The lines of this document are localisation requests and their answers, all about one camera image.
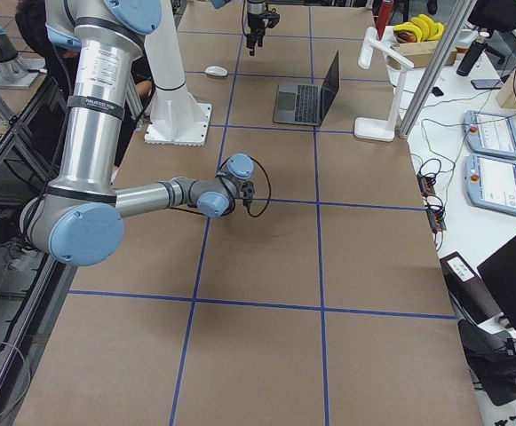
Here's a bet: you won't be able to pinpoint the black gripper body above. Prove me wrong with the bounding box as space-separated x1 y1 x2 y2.
246 12 267 49

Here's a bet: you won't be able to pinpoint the grey laptop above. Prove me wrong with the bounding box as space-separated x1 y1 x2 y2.
273 51 340 127

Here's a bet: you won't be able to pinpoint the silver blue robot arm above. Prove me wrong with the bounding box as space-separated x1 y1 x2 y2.
239 0 280 57
20 1 254 266

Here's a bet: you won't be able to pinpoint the white computer mouse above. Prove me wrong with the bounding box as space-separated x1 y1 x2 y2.
204 65 228 78

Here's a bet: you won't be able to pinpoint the white desk lamp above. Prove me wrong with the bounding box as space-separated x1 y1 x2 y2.
353 27 416 143

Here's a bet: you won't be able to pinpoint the red bottle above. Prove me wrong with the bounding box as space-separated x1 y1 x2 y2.
375 0 394 40

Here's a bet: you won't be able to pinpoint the cardboard box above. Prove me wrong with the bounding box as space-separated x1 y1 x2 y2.
387 41 457 69

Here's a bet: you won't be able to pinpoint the yellow bananas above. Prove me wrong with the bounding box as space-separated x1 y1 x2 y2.
393 14 445 43

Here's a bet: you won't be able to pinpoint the seated person in black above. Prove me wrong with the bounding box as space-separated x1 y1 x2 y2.
15 1 153 181

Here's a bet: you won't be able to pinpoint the black water bottle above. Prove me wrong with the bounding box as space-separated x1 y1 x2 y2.
456 31 489 76

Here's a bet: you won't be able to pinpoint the orange circuit board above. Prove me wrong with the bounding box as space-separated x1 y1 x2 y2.
417 174 436 196

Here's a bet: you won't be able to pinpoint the smartphone on side table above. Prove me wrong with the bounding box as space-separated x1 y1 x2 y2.
471 79 504 91

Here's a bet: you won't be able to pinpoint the upper teach pendant tablet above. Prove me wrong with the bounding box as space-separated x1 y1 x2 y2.
464 110 516 160

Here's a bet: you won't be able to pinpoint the teach pendant tablet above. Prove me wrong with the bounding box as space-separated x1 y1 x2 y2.
464 154 516 216
464 110 516 160

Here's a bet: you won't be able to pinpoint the lower teach pendant tablet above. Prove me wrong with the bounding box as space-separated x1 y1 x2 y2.
464 154 516 216

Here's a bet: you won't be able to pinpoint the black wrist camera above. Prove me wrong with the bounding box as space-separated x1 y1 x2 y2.
240 180 255 205
264 10 281 28

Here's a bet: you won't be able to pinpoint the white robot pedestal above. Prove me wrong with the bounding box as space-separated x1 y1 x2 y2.
145 1 212 146

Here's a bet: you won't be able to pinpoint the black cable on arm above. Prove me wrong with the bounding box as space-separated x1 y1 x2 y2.
219 154 273 218

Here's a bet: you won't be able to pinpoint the aluminium frame post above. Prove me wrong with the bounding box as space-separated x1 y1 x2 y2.
397 0 476 139

